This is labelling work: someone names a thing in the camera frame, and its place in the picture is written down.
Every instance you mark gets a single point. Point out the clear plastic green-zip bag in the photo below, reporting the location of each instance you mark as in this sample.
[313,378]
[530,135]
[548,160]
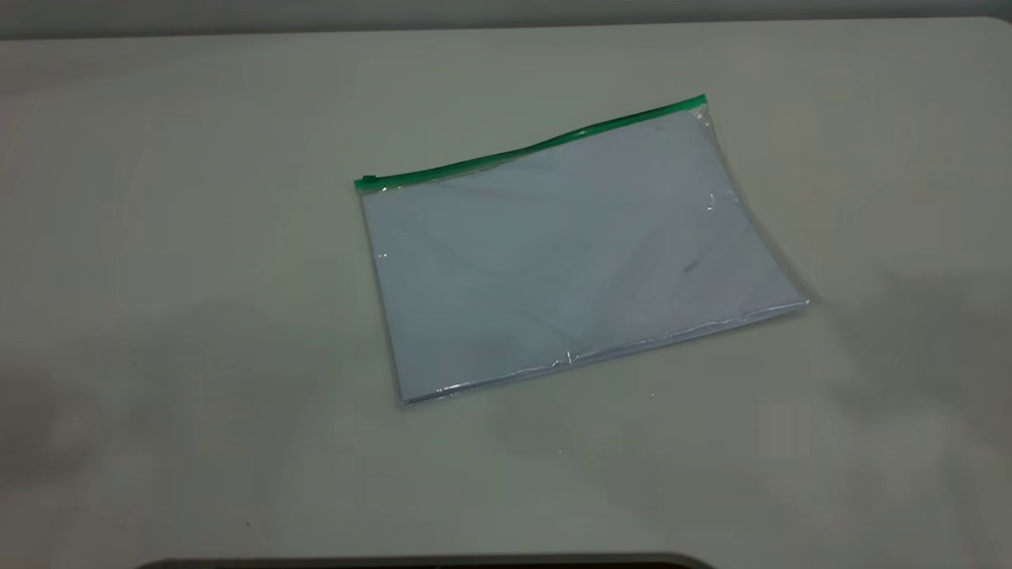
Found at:
[569,261]

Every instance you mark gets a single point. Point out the green zipper slider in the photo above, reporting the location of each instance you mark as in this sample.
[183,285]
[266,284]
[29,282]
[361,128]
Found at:
[366,182]

